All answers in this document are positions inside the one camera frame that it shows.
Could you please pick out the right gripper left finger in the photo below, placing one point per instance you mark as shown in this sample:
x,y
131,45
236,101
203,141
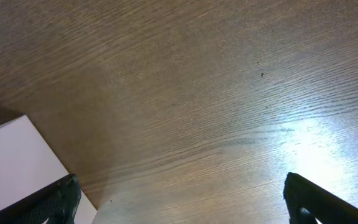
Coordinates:
x,y
56,203

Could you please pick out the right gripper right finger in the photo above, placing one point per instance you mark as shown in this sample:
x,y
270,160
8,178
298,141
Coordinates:
x,y
309,203

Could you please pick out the white cardboard box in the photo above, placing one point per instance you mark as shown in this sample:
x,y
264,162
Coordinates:
x,y
27,164

